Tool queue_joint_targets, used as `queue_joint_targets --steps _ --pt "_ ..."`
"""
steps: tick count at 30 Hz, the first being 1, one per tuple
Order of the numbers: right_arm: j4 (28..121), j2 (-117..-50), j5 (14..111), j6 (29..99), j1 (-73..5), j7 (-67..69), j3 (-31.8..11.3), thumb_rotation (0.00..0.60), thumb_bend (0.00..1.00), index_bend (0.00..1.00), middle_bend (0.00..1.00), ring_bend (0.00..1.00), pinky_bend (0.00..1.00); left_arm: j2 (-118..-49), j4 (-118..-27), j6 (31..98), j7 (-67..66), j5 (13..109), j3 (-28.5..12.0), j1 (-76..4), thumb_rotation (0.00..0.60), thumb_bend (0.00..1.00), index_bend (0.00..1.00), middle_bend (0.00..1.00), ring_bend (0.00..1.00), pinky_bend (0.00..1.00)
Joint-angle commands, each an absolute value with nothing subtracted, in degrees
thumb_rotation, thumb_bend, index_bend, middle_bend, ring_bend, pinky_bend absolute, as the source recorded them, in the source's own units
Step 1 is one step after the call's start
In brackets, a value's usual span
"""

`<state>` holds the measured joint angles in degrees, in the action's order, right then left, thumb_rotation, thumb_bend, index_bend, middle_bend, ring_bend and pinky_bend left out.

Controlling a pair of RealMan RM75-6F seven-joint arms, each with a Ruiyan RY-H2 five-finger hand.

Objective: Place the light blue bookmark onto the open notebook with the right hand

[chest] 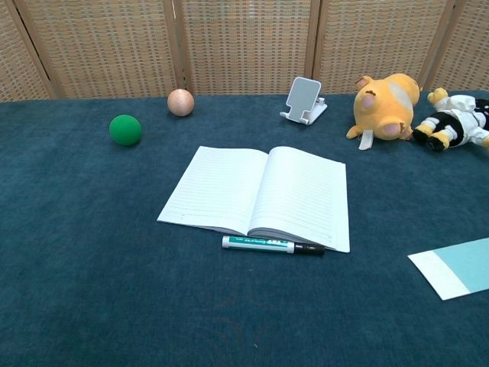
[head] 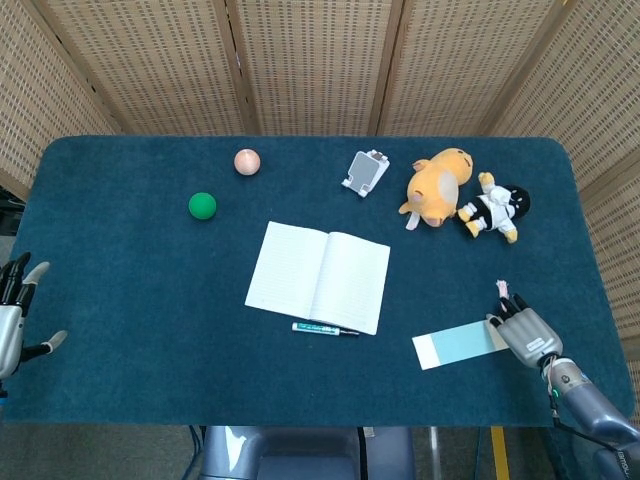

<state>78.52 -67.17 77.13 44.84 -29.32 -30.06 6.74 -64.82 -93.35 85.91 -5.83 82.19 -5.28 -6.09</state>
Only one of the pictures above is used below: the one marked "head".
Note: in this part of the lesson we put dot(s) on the open lined notebook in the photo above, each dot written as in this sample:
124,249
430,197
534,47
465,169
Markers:
350,285

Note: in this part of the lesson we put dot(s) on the green white marker pen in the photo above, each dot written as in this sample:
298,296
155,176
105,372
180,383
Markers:
315,328

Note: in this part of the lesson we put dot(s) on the light blue white bookmark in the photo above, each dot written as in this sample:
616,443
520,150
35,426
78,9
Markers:
450,345

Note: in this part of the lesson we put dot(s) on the grey-blue robot torso base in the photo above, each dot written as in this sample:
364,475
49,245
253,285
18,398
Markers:
300,455

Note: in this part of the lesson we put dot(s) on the pink wooden ball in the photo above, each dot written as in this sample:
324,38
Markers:
247,162

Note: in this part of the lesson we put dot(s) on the woven wooden folding screen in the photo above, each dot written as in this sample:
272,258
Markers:
320,65

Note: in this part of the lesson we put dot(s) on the white folding phone stand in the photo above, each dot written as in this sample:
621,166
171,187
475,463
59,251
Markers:
362,170

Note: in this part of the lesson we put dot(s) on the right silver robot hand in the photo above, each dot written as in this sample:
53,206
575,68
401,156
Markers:
530,335

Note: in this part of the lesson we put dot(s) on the green ball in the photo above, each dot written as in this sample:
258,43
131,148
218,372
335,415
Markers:
202,205

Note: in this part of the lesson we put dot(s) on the dark teal table cloth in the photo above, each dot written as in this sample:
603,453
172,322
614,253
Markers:
125,325

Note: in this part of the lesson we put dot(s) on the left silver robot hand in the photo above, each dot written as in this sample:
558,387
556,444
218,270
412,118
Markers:
10,325

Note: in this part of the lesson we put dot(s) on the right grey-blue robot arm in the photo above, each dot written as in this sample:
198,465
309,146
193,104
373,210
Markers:
600,420

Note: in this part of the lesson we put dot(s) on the black white plush doll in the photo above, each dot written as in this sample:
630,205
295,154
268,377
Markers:
492,210

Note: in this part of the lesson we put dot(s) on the orange plush animal toy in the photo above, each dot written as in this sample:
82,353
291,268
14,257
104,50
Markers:
435,190

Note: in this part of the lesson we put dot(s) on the black equipment box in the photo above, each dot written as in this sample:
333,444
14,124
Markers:
10,210

